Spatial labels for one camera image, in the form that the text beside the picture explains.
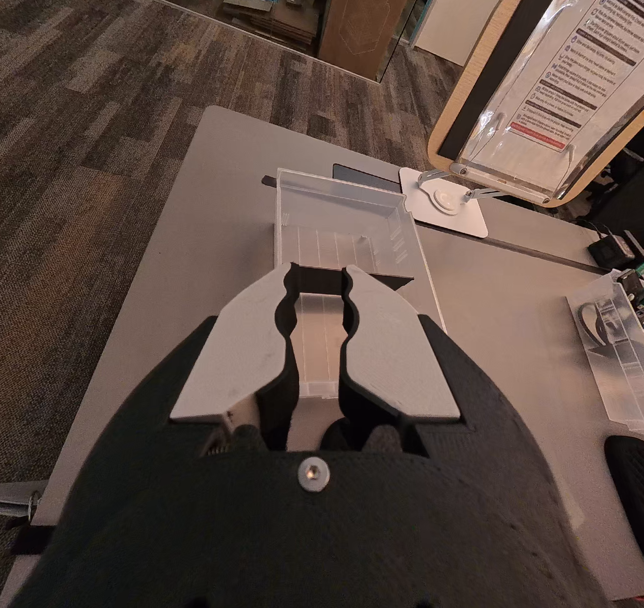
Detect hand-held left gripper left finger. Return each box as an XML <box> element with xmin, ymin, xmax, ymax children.
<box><xmin>169</xmin><ymin>262</ymin><xmax>302</xmax><ymax>452</ymax></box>

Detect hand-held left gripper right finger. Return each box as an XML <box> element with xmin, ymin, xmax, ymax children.
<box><xmin>337</xmin><ymin>264</ymin><xmax>462</xmax><ymax>452</ymax></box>

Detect clear plastic bin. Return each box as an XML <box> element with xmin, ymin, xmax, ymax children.
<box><xmin>274</xmin><ymin>167</ymin><xmax>448</xmax><ymax>400</ymax></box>

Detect black bin divider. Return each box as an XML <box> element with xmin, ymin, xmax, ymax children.
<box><xmin>289</xmin><ymin>263</ymin><xmax>416</xmax><ymax>297</ymax></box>

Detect white stand base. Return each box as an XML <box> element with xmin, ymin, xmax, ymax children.
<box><xmin>399</xmin><ymin>166</ymin><xmax>490</xmax><ymax>239</ymax></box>

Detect black desk mat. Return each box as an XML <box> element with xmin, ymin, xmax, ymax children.
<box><xmin>262</xmin><ymin>162</ymin><xmax>404</xmax><ymax>194</ymax></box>

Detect small clear parts bin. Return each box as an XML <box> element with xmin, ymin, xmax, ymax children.
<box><xmin>566</xmin><ymin>271</ymin><xmax>644</xmax><ymax>430</ymax></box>

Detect small black adapter box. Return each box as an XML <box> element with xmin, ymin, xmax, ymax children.
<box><xmin>588</xmin><ymin>233</ymin><xmax>636</xmax><ymax>269</ymax></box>

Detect black mesh office chair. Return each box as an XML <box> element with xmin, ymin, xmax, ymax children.
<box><xmin>604</xmin><ymin>434</ymin><xmax>644</xmax><ymax>510</ymax></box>

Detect tall cardboard box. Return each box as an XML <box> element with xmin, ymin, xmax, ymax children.
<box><xmin>317</xmin><ymin>0</ymin><xmax>423</xmax><ymax>83</ymax></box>

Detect printed instruction sheet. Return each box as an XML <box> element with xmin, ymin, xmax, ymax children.
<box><xmin>508</xmin><ymin>0</ymin><xmax>644</xmax><ymax>153</ymax></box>

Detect pile of flat cardboard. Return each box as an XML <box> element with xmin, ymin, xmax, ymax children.
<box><xmin>221</xmin><ymin>0</ymin><xmax>328</xmax><ymax>55</ymax></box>

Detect metal desk bracket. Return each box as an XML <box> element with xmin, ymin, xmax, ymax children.
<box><xmin>0</xmin><ymin>481</ymin><xmax>48</xmax><ymax>520</ymax></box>

